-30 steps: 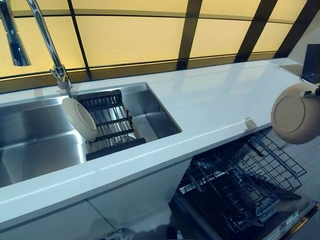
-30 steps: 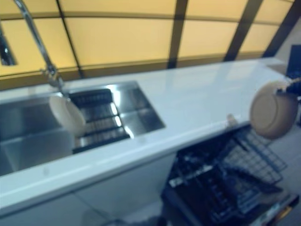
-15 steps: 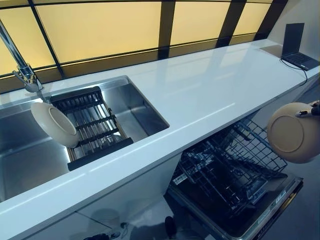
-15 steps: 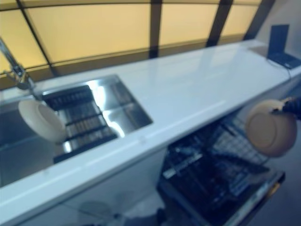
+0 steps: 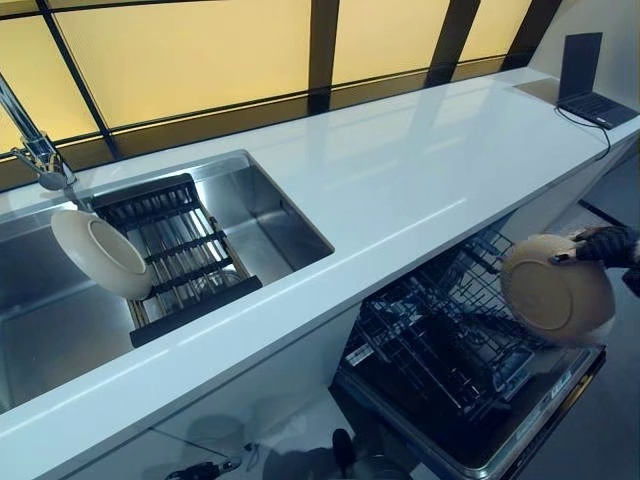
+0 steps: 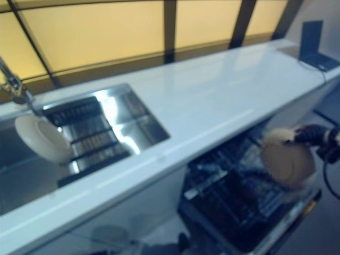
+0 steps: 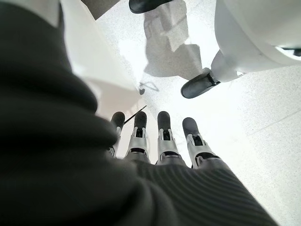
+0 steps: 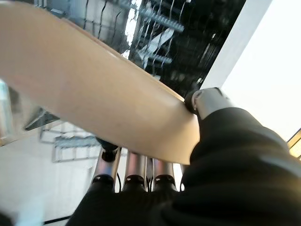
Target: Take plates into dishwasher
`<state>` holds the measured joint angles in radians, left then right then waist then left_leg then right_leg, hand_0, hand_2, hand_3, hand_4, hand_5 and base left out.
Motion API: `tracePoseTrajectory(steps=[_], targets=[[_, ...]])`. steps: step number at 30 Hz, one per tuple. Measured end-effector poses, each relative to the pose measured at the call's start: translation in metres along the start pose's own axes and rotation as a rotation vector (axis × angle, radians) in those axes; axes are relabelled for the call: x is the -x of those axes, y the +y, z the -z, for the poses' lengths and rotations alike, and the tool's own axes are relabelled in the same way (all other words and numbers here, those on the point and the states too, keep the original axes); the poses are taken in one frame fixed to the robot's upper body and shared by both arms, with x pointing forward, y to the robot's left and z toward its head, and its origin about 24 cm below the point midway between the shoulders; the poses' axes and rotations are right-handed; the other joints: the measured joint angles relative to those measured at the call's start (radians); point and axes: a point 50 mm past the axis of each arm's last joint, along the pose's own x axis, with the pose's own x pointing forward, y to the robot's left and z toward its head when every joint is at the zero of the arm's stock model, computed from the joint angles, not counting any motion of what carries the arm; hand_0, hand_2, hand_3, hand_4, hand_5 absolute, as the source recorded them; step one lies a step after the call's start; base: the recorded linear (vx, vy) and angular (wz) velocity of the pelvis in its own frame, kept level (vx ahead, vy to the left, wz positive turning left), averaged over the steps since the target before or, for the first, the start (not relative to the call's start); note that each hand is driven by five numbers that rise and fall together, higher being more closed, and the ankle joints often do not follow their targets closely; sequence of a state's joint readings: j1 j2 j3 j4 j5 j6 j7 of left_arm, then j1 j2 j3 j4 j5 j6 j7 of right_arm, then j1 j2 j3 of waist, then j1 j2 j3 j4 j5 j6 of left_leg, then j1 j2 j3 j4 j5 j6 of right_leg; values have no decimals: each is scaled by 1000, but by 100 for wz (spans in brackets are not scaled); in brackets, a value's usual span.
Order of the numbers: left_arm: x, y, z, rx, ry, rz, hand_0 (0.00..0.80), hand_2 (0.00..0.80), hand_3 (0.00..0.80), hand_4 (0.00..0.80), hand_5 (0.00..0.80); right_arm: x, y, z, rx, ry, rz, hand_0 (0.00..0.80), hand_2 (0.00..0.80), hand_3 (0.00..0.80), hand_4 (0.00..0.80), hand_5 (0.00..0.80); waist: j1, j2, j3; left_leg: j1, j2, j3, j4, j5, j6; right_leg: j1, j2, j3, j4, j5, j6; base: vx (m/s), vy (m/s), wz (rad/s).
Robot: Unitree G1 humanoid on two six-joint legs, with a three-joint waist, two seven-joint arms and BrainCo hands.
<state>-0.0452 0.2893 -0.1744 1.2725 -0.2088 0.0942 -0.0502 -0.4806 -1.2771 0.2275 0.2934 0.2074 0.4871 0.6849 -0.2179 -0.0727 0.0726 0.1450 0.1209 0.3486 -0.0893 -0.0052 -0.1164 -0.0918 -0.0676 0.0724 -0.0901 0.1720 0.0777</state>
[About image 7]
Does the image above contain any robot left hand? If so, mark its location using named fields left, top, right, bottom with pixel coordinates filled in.
left=0, top=0, right=280, bottom=226

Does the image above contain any robot left leg white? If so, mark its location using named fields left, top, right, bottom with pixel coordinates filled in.
left=180, top=0, right=301, bottom=99

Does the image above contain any thin grey floor cable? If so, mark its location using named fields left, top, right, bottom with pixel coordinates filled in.
left=138, top=81, right=159, bottom=95

